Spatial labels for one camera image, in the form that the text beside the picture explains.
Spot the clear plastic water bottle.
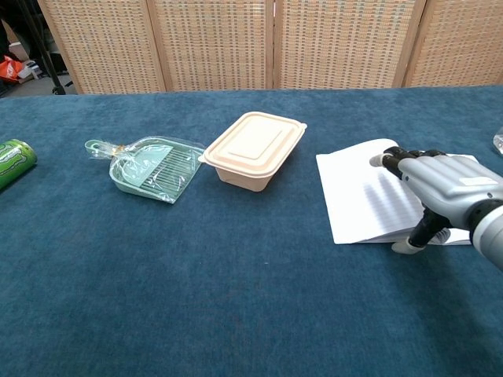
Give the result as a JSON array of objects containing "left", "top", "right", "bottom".
[{"left": 490, "top": 126, "right": 503, "bottom": 156}]

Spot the teal dustpan in plastic wrap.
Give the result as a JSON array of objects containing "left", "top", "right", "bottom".
[{"left": 84, "top": 135, "right": 207, "bottom": 206}]

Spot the black tripod stand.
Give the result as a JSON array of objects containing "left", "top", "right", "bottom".
[{"left": 15, "top": 0, "right": 76, "bottom": 96}]

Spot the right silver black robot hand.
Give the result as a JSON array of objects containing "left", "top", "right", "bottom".
[{"left": 369, "top": 145, "right": 503, "bottom": 255}]

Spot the white notebook with yellow cover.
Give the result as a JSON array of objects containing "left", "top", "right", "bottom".
[{"left": 315, "top": 137, "right": 483, "bottom": 247}]

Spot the beige lidded food container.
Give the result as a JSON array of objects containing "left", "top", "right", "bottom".
[{"left": 197, "top": 111, "right": 309, "bottom": 193}]

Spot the woven folding screen panel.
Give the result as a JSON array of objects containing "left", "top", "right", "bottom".
[
  {"left": 36, "top": 0, "right": 167, "bottom": 95},
  {"left": 401, "top": 0, "right": 503, "bottom": 88},
  {"left": 272, "top": 0, "right": 428, "bottom": 90},
  {"left": 147, "top": 0, "right": 277, "bottom": 93}
]

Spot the orange plastic bag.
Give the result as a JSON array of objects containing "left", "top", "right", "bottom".
[{"left": 0, "top": 54, "right": 26, "bottom": 84}]

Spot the green energy drink can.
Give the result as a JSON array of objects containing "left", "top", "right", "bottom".
[{"left": 0, "top": 138, "right": 39, "bottom": 192}]

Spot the blue carpet table cover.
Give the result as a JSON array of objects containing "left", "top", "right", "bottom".
[{"left": 0, "top": 84, "right": 503, "bottom": 377}]

